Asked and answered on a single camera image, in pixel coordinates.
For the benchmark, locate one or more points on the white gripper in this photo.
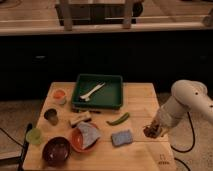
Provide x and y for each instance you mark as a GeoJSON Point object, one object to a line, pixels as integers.
{"type": "Point", "coordinates": [163, 119]}

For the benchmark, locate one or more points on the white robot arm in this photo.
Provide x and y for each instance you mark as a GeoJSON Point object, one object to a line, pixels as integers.
{"type": "Point", "coordinates": [186, 95]}

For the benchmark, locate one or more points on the green pepper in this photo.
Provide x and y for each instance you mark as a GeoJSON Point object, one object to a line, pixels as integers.
{"type": "Point", "coordinates": [120, 120]}

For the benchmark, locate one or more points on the blue sponge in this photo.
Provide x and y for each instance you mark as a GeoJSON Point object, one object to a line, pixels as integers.
{"type": "Point", "coordinates": [122, 138]}

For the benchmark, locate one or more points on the green plastic tray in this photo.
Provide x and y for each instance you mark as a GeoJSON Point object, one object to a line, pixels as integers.
{"type": "Point", "coordinates": [109, 96]}

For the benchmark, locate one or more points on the grey blue cloth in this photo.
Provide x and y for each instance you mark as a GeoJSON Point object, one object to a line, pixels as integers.
{"type": "Point", "coordinates": [89, 133]}

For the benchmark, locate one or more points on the white plastic bone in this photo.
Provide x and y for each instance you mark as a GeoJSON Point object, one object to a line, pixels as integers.
{"type": "Point", "coordinates": [86, 96]}

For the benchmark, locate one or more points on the orange bowl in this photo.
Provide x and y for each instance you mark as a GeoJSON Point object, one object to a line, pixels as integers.
{"type": "Point", "coordinates": [76, 141]}

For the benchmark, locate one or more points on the black marker pen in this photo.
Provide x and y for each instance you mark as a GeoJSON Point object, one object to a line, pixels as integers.
{"type": "Point", "coordinates": [84, 110]}

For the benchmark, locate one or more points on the orange filled white cup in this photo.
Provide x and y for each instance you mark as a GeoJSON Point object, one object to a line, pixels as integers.
{"type": "Point", "coordinates": [59, 97]}

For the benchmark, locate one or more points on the dark maroon bowl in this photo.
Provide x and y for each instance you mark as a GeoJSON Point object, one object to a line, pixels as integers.
{"type": "Point", "coordinates": [56, 151]}

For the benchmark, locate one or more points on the dark grey cup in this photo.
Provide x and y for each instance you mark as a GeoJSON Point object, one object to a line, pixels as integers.
{"type": "Point", "coordinates": [51, 116]}

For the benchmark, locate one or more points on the light green cup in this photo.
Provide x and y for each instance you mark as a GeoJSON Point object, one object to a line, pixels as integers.
{"type": "Point", "coordinates": [34, 136]}

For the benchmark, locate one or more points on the black clamp bar left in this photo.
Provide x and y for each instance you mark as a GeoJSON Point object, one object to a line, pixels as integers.
{"type": "Point", "coordinates": [12, 159]}

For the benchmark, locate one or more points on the wooden chair frame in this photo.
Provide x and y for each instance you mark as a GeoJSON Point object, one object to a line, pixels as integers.
{"type": "Point", "coordinates": [71, 13]}

